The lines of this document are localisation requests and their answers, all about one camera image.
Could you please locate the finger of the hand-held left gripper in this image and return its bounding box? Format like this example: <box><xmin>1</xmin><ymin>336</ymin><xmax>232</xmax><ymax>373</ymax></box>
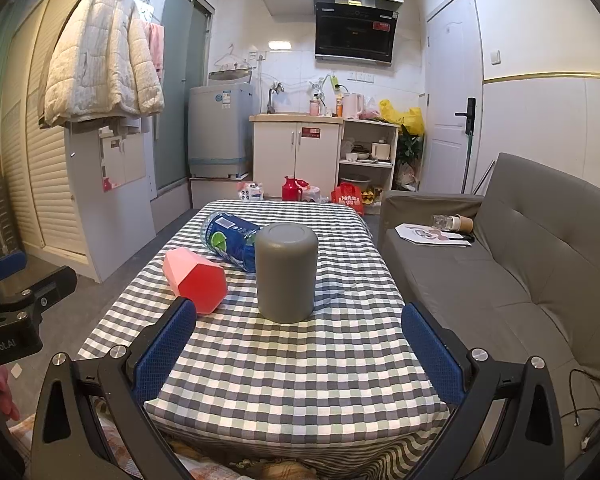
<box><xmin>0</xmin><ymin>251</ymin><xmax>27</xmax><ymax>288</ymax></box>
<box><xmin>0</xmin><ymin>266</ymin><xmax>79</xmax><ymax>328</ymax></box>

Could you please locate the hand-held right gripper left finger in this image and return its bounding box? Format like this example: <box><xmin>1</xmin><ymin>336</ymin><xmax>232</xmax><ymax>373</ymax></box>
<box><xmin>30</xmin><ymin>297</ymin><xmax>198</xmax><ymax>480</ymax></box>

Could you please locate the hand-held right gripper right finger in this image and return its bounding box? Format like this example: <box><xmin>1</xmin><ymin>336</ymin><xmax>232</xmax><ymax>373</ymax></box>
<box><xmin>401</xmin><ymin>302</ymin><xmax>577</xmax><ymax>480</ymax></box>

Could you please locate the grey cup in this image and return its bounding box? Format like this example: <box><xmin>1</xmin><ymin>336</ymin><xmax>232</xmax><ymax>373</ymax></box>
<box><xmin>255</xmin><ymin>222</ymin><xmax>319</xmax><ymax>324</ymax></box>

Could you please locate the pink hexagonal cup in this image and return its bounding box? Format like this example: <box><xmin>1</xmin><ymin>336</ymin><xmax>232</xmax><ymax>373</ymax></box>
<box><xmin>163</xmin><ymin>247</ymin><xmax>229</xmax><ymax>315</ymax></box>

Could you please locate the person's left hand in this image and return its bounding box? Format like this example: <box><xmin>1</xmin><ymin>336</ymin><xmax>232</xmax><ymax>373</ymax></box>
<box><xmin>0</xmin><ymin>364</ymin><xmax>22</xmax><ymax>422</ymax></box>

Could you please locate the white cabinet panel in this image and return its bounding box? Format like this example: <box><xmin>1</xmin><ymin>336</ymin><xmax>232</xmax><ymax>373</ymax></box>
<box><xmin>64</xmin><ymin>114</ymin><xmax>157</xmax><ymax>284</ymax></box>

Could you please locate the grey sofa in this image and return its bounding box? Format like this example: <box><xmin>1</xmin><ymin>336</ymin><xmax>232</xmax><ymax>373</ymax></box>
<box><xmin>378</xmin><ymin>152</ymin><xmax>600</xmax><ymax>471</ymax></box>

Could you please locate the white louvred wardrobe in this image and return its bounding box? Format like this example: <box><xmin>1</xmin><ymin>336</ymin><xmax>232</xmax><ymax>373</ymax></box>
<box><xmin>0</xmin><ymin>0</ymin><xmax>107</xmax><ymax>263</ymax></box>

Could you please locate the printed paper sheet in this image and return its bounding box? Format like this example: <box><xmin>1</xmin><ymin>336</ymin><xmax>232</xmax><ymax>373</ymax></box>
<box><xmin>395</xmin><ymin>222</ymin><xmax>474</xmax><ymax>249</ymax></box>

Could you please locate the grey checked tablecloth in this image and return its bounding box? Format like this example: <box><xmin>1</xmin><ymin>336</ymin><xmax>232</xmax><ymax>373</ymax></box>
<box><xmin>76</xmin><ymin>200</ymin><xmax>452</xmax><ymax>480</ymax></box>

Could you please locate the blue plastic bottle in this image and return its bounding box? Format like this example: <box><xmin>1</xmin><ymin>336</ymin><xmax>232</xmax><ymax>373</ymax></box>
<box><xmin>200</xmin><ymin>211</ymin><xmax>264</xmax><ymax>274</ymax></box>

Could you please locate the patterned blanket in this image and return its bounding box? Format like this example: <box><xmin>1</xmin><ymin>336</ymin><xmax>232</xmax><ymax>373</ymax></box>
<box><xmin>7</xmin><ymin>397</ymin><xmax>341</xmax><ymax>480</ymax></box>

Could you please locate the white washing machine stand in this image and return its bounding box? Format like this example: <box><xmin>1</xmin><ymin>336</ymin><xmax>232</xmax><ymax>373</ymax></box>
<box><xmin>189</xmin><ymin>175</ymin><xmax>254</xmax><ymax>210</ymax></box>

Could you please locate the red gift bag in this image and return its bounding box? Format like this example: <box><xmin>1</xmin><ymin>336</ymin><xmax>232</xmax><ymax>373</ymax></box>
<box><xmin>330</xmin><ymin>183</ymin><xmax>366</xmax><ymax>216</ymax></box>

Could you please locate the white dotted box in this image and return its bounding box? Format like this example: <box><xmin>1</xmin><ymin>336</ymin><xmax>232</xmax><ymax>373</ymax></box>
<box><xmin>237</xmin><ymin>181</ymin><xmax>265</xmax><ymax>202</ymax></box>

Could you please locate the white open shelf unit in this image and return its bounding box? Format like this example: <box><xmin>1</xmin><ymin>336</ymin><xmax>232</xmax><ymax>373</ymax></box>
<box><xmin>337</xmin><ymin>119</ymin><xmax>400</xmax><ymax>202</ymax></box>

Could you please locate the pink white plastic package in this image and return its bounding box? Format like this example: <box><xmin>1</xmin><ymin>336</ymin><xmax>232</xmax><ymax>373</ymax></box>
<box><xmin>298</xmin><ymin>180</ymin><xmax>327</xmax><ymax>204</ymax></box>

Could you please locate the green plant bouquet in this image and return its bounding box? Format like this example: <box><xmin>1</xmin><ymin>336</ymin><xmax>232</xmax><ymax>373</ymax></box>
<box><xmin>396</xmin><ymin>127</ymin><xmax>425</xmax><ymax>192</ymax></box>

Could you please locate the grey washing machine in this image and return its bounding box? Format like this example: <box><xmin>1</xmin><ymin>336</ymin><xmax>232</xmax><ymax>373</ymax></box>
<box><xmin>187</xmin><ymin>82</ymin><xmax>255</xmax><ymax>179</ymax></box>

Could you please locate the white sink cabinet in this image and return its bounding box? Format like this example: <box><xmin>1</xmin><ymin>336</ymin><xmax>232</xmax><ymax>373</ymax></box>
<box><xmin>250</xmin><ymin>113</ymin><xmax>344</xmax><ymax>202</ymax></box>

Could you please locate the frosted glass door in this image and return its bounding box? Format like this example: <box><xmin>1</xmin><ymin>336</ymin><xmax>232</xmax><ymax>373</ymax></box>
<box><xmin>151</xmin><ymin>0</ymin><xmax>216</xmax><ymax>197</ymax></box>

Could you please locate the yellow plastic bag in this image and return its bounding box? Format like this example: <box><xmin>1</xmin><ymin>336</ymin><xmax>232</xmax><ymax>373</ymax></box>
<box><xmin>378</xmin><ymin>99</ymin><xmax>425</xmax><ymax>135</ymax></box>

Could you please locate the white puffer jacket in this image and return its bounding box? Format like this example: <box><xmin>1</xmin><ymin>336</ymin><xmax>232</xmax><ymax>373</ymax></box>
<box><xmin>44</xmin><ymin>0</ymin><xmax>165</xmax><ymax>129</ymax></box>

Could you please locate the white electric kettle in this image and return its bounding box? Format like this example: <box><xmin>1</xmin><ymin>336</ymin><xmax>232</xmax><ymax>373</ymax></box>
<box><xmin>342</xmin><ymin>92</ymin><xmax>366</xmax><ymax>120</ymax></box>

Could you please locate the pink towel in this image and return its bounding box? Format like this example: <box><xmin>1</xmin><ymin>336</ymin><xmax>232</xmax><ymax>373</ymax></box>
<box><xmin>145</xmin><ymin>22</ymin><xmax>166</xmax><ymax>77</ymax></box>

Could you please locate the white door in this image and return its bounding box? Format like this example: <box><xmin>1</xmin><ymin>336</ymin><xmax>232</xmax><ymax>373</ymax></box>
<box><xmin>422</xmin><ymin>0</ymin><xmax>484</xmax><ymax>196</ymax></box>

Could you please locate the metal faucet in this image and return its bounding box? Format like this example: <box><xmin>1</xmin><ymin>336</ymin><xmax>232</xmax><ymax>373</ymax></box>
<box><xmin>267</xmin><ymin>81</ymin><xmax>285</xmax><ymax>114</ymax></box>

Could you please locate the black range hood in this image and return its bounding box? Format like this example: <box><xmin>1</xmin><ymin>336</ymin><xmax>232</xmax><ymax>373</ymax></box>
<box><xmin>313</xmin><ymin>0</ymin><xmax>402</xmax><ymax>67</ymax></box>

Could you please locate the black cable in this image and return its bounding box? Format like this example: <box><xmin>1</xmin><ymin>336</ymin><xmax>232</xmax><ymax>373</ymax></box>
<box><xmin>567</xmin><ymin>368</ymin><xmax>600</xmax><ymax>457</ymax></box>

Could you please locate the green mop handle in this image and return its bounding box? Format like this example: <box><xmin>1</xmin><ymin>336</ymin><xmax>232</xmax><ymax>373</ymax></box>
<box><xmin>462</xmin><ymin>132</ymin><xmax>474</xmax><ymax>194</ymax></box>

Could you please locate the black door lock handle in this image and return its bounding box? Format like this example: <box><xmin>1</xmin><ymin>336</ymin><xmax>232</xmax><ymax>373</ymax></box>
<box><xmin>457</xmin><ymin>97</ymin><xmax>477</xmax><ymax>136</ymax></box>

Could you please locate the wire clothes hanger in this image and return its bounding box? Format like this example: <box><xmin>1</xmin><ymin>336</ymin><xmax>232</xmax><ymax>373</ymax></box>
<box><xmin>214</xmin><ymin>45</ymin><xmax>254</xmax><ymax>74</ymax></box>

